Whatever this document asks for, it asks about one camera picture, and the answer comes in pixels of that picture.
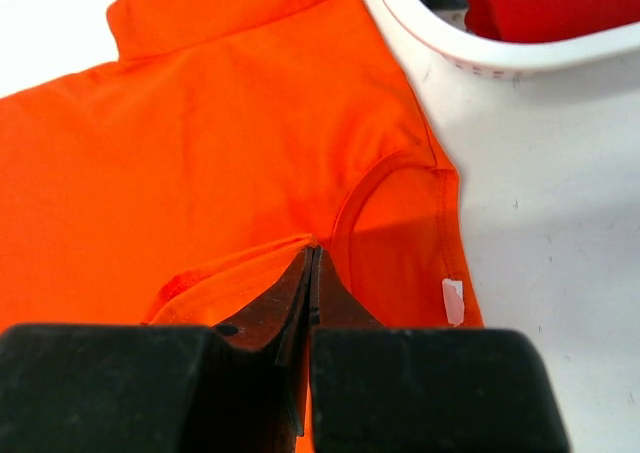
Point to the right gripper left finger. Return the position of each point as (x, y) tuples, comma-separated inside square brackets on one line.
[(261, 365)]

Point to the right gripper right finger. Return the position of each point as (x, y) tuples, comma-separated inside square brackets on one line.
[(331, 305)]

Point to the orange t-shirt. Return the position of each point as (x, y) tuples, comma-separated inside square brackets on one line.
[(146, 200)]

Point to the white plastic basket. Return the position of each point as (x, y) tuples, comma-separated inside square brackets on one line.
[(503, 60)]

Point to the red rolled t-shirt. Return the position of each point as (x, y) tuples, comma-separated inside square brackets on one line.
[(539, 21)]

